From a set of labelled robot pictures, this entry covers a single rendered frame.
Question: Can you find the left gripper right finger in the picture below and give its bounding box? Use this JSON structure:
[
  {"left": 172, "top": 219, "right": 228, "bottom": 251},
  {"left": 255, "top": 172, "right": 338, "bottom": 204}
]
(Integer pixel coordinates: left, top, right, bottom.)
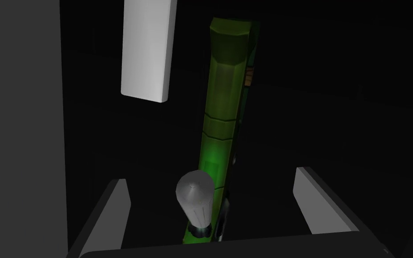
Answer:
[{"left": 292, "top": 166, "right": 376, "bottom": 244}]

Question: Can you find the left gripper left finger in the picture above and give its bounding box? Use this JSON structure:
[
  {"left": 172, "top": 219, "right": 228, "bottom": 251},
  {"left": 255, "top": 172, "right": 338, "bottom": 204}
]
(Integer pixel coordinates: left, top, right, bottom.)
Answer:
[{"left": 66, "top": 178, "right": 132, "bottom": 258}]

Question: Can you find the grey door knob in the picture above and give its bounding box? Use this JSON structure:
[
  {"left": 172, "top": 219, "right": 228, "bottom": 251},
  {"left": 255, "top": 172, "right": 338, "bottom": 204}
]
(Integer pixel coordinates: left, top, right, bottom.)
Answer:
[{"left": 175, "top": 170, "right": 216, "bottom": 239}]

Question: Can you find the green door leaf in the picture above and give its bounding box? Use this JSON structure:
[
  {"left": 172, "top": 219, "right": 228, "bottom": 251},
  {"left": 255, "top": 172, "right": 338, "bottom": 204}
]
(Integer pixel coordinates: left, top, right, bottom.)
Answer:
[{"left": 182, "top": 17, "right": 261, "bottom": 245}]

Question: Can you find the white rectangular block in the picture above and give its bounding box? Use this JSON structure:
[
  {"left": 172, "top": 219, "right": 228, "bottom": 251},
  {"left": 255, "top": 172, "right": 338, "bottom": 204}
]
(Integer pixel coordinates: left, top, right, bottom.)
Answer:
[{"left": 120, "top": 0, "right": 178, "bottom": 104}]

